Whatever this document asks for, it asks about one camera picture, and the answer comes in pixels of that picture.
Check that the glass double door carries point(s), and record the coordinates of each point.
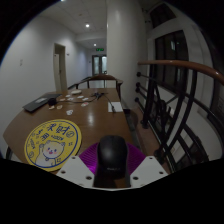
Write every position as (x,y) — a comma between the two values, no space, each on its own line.
(99,65)

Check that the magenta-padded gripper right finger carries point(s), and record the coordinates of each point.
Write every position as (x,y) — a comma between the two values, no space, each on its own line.
(148,171)

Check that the green exit sign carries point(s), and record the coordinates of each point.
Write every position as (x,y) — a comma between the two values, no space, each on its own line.
(100,49)

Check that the white flat round dish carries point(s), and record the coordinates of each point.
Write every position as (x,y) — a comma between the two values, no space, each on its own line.
(76,91)

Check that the black railing with wooden handrail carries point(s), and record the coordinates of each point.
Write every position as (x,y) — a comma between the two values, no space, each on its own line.
(180,65)

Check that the open white doorway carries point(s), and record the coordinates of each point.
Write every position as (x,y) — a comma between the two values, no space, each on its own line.
(60,68)

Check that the small black round object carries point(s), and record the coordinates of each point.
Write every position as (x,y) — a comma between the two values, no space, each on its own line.
(52,101)

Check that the white paper card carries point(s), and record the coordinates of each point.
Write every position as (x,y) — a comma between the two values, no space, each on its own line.
(115,107)

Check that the wooden chair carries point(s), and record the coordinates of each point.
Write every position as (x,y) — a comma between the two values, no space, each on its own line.
(101,77)

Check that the black computer mouse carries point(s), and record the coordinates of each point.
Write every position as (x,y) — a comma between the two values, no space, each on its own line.
(112,155)

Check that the dark closed laptop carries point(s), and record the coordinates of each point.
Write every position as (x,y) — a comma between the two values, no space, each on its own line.
(40,101)

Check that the round yellow cartoon mouse pad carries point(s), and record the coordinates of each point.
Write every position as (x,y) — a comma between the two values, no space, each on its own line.
(51,145)

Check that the small white crumpled piece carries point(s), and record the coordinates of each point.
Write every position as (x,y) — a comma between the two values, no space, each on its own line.
(69,112)

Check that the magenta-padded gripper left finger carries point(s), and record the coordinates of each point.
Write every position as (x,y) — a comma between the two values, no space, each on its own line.
(75,171)

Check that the round ceiling light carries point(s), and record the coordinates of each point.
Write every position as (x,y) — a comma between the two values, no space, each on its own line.
(87,25)

